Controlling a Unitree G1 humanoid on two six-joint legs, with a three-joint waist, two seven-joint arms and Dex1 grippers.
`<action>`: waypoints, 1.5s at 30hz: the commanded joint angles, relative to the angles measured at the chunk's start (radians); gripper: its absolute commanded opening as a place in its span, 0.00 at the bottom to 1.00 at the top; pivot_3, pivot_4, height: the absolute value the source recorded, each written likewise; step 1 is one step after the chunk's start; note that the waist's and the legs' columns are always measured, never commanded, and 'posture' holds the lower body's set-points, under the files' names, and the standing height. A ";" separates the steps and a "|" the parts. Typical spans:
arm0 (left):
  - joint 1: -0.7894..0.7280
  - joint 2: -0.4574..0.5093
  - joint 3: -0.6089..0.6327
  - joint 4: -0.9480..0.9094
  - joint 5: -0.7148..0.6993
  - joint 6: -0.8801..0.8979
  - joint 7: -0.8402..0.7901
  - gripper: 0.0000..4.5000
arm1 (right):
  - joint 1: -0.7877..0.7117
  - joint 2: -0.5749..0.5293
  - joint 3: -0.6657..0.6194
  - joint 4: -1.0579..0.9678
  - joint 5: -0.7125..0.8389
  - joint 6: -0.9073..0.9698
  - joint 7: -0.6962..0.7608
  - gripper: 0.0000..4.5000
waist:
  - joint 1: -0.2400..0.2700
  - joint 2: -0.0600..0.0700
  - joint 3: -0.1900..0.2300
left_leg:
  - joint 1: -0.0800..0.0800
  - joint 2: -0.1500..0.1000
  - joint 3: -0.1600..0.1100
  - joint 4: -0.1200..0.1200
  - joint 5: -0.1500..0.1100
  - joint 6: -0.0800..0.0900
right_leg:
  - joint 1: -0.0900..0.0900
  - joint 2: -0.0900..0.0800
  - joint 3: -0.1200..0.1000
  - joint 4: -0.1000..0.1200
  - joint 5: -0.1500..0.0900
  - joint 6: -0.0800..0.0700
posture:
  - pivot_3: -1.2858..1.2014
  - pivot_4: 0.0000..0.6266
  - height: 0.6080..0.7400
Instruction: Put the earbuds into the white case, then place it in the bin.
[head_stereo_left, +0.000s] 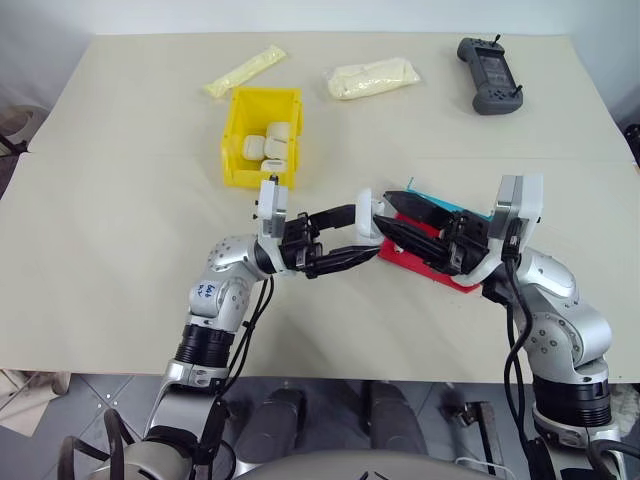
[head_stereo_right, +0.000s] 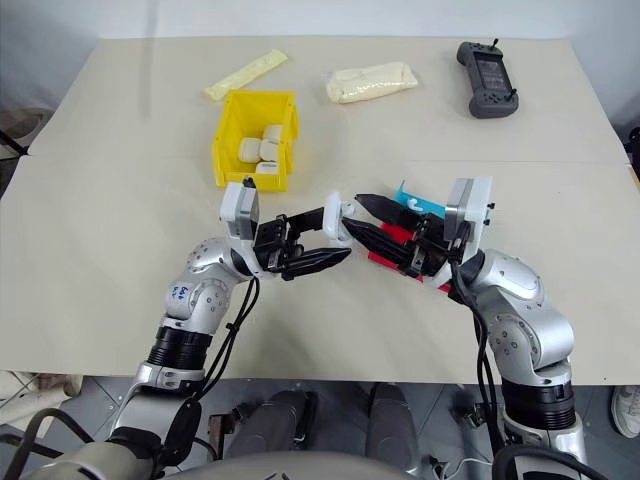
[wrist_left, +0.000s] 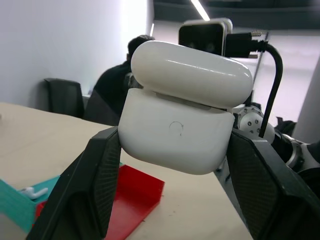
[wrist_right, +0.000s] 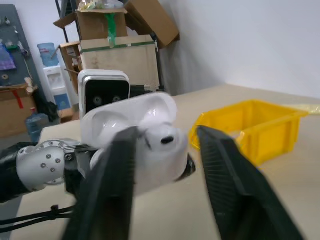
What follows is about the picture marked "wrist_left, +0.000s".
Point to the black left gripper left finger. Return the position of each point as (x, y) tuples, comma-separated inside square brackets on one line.
[(82, 190)]

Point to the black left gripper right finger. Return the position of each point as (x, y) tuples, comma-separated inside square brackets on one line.
[(265, 190)]

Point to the white earbuds charging case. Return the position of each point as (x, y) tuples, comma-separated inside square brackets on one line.
[(175, 120)]

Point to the white earbud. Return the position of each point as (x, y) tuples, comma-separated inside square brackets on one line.
[(31, 192)]

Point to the red plastic tray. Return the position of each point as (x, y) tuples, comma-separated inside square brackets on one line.
[(135, 192)]

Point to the teal plastic tray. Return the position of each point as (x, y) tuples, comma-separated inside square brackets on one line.
[(15, 202)]

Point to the black office chair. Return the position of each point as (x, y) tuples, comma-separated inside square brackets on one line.
[(65, 96)]

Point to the person in black clothes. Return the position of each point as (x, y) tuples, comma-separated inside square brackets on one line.
[(110, 87)]

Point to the ceiling light strip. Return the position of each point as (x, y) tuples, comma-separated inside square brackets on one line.
[(151, 29), (200, 9)]

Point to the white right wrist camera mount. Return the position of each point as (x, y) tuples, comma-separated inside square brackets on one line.
[(200, 33)]

